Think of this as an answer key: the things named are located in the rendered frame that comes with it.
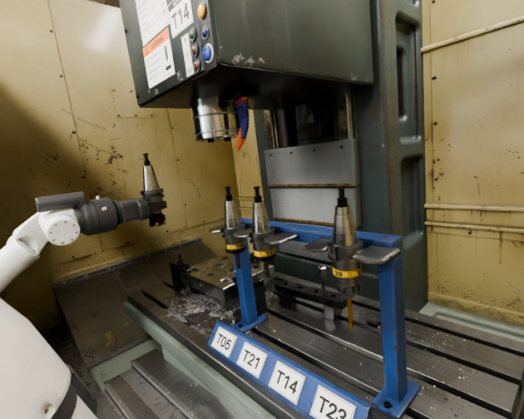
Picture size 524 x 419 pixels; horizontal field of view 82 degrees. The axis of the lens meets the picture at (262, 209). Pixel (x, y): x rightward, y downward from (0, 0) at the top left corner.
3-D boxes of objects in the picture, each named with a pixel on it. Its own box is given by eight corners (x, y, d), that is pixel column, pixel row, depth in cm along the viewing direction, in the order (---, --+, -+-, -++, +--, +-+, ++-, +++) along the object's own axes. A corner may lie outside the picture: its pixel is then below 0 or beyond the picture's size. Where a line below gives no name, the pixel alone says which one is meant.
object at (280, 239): (277, 246, 62) (276, 243, 62) (259, 243, 66) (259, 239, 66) (299, 237, 67) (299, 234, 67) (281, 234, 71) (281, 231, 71)
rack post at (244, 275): (243, 334, 86) (229, 234, 81) (232, 328, 90) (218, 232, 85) (268, 319, 93) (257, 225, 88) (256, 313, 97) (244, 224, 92)
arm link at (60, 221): (105, 240, 74) (50, 253, 67) (91, 227, 82) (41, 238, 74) (99, 196, 71) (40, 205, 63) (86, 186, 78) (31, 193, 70)
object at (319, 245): (320, 255, 54) (320, 251, 54) (298, 250, 58) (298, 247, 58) (343, 244, 59) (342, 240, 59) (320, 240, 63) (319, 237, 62)
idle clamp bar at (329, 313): (343, 324, 86) (341, 302, 85) (273, 301, 104) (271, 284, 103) (351, 315, 89) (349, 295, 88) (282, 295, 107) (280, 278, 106)
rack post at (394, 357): (399, 422, 54) (393, 265, 49) (371, 406, 58) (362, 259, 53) (421, 389, 61) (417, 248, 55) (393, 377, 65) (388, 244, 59)
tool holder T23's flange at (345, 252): (368, 252, 55) (368, 239, 55) (358, 263, 50) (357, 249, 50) (335, 249, 59) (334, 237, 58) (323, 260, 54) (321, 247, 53)
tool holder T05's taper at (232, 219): (244, 224, 78) (241, 199, 77) (229, 229, 75) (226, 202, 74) (235, 223, 81) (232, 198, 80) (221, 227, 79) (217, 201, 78)
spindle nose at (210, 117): (252, 135, 99) (247, 96, 97) (208, 137, 90) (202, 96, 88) (227, 140, 112) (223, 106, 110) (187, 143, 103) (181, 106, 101)
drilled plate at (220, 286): (224, 303, 98) (223, 288, 97) (182, 282, 120) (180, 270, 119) (274, 278, 113) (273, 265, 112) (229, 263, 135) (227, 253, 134)
